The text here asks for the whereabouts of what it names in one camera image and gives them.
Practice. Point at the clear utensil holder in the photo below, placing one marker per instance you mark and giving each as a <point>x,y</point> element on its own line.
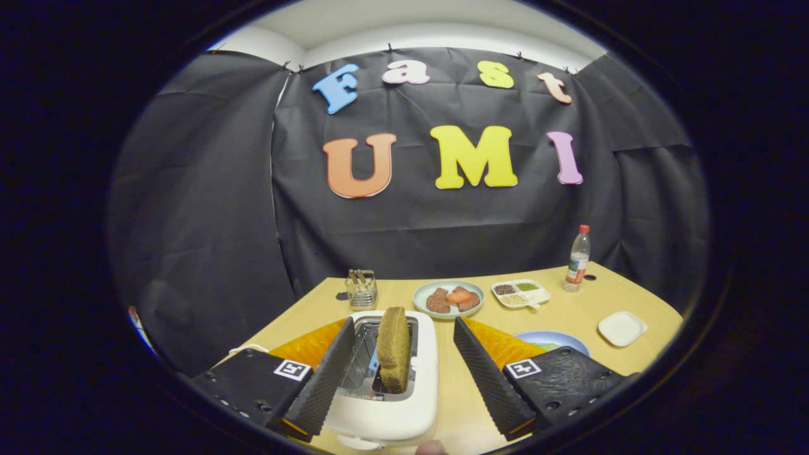
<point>361,294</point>

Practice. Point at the clear water bottle red label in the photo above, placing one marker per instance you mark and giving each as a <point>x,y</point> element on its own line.
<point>577,262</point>

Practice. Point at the white divided condiment dish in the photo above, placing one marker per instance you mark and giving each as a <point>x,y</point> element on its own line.
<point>536,297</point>

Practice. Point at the pale green round plate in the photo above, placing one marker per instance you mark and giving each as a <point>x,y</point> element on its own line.
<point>418,297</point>

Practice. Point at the white square plate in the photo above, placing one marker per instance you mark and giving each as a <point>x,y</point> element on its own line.
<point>622,328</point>

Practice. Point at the brown meat patty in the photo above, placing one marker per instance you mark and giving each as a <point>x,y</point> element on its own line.
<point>438,302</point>
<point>471,304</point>

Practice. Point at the blue round plate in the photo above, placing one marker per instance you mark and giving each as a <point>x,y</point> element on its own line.
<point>569,344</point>

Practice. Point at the brown toasted bread slice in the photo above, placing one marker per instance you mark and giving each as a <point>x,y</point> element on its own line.
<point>394,351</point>

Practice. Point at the black backdrop cloth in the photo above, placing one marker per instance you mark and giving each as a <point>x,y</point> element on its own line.
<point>442,234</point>

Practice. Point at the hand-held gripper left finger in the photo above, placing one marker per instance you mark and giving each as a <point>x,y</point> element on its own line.
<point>322,385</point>

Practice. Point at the red tomato slice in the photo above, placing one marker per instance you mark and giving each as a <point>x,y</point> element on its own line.
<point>459,295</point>

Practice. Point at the white toaster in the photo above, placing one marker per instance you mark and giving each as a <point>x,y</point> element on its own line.
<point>404,417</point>

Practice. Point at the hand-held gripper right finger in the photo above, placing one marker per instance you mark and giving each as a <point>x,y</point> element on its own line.
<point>490,385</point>

